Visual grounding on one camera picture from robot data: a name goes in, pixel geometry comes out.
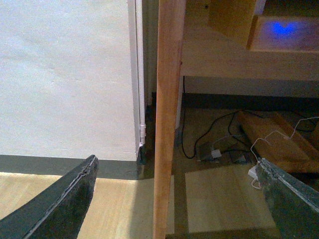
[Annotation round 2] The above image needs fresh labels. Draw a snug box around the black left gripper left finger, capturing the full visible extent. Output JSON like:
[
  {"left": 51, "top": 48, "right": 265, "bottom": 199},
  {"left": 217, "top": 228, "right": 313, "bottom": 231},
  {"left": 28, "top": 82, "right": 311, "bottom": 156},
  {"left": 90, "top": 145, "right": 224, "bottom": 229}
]
[{"left": 0, "top": 155, "right": 98, "bottom": 239}]

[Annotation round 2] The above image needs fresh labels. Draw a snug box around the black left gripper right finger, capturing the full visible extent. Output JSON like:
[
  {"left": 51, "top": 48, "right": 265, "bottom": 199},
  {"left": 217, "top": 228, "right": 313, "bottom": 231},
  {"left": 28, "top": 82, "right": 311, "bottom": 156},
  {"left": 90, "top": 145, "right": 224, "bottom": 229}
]
[{"left": 256, "top": 158, "right": 319, "bottom": 239}]

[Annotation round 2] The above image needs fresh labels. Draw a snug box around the white power adapter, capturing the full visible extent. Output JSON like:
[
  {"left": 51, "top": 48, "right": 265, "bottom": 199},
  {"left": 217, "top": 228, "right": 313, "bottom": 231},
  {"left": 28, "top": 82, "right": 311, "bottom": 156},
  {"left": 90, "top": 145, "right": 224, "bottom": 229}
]
[{"left": 248, "top": 165, "right": 258, "bottom": 180}]

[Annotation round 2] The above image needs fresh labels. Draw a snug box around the wooden board on floor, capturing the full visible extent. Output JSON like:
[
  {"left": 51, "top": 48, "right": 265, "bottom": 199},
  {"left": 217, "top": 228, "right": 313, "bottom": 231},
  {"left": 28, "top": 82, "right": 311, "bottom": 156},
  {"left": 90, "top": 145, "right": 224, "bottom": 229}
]
[{"left": 238, "top": 112, "right": 319, "bottom": 173}]

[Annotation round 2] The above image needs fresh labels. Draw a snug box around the small white connector plug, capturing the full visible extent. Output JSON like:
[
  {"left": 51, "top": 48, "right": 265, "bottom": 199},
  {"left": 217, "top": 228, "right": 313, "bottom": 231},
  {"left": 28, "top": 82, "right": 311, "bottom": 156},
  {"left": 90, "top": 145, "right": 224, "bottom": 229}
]
[{"left": 211, "top": 149, "right": 222, "bottom": 159}]

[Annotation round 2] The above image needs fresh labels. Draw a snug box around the wooden desk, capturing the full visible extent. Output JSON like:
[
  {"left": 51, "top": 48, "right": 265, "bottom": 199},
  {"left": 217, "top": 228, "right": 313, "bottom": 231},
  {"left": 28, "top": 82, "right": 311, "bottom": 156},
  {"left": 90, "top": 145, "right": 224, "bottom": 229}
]
[{"left": 153, "top": 0, "right": 319, "bottom": 239}]

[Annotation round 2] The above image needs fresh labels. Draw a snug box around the black cable on floor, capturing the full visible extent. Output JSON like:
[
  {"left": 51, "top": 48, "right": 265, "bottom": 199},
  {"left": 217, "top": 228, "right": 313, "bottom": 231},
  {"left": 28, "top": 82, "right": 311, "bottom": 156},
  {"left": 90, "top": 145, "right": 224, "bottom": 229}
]
[{"left": 179, "top": 76, "right": 250, "bottom": 159}]

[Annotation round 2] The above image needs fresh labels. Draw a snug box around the white wall conduit pipe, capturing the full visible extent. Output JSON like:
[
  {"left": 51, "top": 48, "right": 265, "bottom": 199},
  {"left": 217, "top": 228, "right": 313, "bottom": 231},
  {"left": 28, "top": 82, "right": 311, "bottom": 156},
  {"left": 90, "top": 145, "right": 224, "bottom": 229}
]
[{"left": 127, "top": 0, "right": 146, "bottom": 152}]

